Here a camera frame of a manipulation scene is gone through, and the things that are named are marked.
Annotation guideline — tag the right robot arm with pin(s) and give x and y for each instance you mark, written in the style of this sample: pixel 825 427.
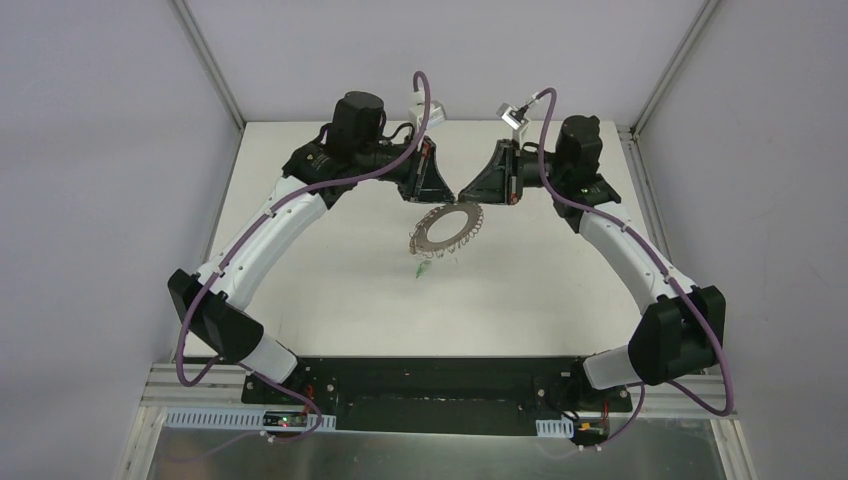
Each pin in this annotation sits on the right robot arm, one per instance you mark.
pixel 682 324

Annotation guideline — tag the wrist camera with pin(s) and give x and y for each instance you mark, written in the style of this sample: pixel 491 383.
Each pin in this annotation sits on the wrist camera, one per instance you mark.
pixel 516 118
pixel 423 117

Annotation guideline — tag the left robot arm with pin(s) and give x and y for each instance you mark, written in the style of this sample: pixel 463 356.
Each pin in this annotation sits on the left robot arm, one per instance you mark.
pixel 211 302

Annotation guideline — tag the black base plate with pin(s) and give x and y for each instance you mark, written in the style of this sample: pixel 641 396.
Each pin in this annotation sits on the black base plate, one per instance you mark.
pixel 500 396

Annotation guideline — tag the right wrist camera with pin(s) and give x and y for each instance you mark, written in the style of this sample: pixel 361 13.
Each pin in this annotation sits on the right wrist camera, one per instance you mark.
pixel 516 118

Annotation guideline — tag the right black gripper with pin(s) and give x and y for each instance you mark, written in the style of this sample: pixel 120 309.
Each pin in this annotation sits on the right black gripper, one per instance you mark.
pixel 508 171

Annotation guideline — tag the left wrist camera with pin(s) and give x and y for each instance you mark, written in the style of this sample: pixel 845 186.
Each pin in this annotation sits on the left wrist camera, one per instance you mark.
pixel 423 117

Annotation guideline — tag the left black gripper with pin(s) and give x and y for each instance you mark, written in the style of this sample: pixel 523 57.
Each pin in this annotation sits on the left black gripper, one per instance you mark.
pixel 416 169

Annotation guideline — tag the metal disc with keyrings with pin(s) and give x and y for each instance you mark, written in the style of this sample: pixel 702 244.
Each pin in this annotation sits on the metal disc with keyrings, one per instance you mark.
pixel 420 243

